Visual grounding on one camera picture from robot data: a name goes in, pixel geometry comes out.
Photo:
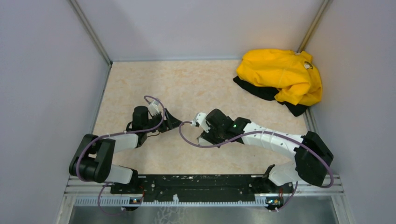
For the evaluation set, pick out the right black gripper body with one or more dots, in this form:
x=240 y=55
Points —
x=215 y=136

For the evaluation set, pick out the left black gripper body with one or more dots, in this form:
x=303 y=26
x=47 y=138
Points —
x=153 y=121

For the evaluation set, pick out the white cardboard box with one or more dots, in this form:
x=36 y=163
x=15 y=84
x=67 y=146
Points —
x=205 y=141

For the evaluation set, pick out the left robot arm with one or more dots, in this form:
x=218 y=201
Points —
x=93 y=159

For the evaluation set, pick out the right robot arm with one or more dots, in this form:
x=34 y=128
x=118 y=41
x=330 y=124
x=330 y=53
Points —
x=310 y=158

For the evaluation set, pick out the black garment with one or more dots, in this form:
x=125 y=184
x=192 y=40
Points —
x=268 y=93

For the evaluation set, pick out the yellow garment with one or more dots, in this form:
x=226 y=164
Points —
x=293 y=74

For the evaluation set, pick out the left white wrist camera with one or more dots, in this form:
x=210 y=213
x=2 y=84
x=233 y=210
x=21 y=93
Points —
x=155 y=108

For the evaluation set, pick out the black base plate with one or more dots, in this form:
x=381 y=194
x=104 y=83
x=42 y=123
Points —
x=201 y=188

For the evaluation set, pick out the aluminium frame rail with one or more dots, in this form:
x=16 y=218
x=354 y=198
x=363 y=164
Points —
x=92 y=193

